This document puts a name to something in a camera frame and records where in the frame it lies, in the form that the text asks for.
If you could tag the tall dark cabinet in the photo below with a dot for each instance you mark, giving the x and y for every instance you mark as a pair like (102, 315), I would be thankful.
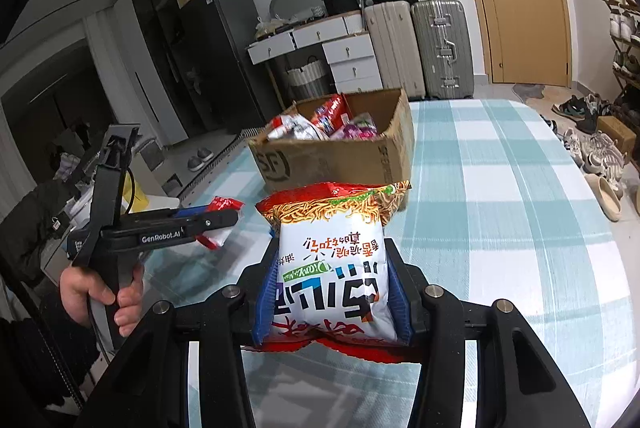
(160, 18)

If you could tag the white desk with drawers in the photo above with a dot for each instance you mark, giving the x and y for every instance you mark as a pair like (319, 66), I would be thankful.
(350, 53)

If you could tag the grey door mat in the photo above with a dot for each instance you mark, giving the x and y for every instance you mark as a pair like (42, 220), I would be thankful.
(530, 92)

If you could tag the grey slipper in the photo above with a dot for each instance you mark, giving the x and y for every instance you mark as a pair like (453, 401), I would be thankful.
(194, 164)
(204, 153)

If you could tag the black refrigerator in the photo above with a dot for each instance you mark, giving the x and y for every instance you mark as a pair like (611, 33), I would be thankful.
(220, 58)

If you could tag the person's left forearm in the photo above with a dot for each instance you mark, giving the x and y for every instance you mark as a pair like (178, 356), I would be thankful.
(40, 358)

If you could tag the checked teal white tablecloth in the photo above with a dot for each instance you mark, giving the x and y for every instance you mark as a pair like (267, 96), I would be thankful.
(500, 233)

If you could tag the silver suitcase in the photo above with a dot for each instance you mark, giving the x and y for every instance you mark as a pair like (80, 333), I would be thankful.
(442, 48)

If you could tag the purple snack packet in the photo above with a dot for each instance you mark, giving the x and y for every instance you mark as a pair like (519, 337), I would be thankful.
(357, 128)

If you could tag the beige slipper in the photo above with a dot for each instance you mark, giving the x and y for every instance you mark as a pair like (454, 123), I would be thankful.
(602, 198)

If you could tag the dark cloth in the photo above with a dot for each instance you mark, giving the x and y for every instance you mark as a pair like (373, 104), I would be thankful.
(35, 228)

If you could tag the beige suitcase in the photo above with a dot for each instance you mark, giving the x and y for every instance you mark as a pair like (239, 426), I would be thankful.
(392, 51)

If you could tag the yellow bag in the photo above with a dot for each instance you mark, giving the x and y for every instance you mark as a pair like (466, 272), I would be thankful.
(136, 195)

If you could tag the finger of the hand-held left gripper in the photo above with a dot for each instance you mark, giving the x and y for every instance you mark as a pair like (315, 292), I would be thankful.
(215, 220)
(192, 209)

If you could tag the white plastic bag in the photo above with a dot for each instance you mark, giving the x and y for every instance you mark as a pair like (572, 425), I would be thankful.
(266, 30)

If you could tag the grey white laundry basket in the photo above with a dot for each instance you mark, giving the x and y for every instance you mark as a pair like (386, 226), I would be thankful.
(307, 81)

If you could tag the person's left hand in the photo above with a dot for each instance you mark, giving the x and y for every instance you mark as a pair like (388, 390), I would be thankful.
(80, 293)

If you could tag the white silver snack packet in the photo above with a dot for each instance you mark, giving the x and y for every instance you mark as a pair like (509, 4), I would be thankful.
(295, 128)

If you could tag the white red noodle snack packet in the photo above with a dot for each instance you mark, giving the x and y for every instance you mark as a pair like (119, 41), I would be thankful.
(330, 268)

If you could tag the pile of shoes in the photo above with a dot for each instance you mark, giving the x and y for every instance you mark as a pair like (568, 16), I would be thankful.
(590, 143)

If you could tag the small cardboard box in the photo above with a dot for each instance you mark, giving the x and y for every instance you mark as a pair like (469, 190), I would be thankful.
(616, 132)

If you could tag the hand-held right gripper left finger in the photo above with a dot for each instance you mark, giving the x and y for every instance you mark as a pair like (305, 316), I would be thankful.
(265, 303)

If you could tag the black bin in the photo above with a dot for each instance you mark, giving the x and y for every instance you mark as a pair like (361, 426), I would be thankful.
(341, 4)

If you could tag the shoe rack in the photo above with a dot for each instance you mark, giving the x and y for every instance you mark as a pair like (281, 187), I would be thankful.
(625, 38)

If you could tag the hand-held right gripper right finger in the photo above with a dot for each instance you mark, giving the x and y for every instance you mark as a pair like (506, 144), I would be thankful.
(400, 308)

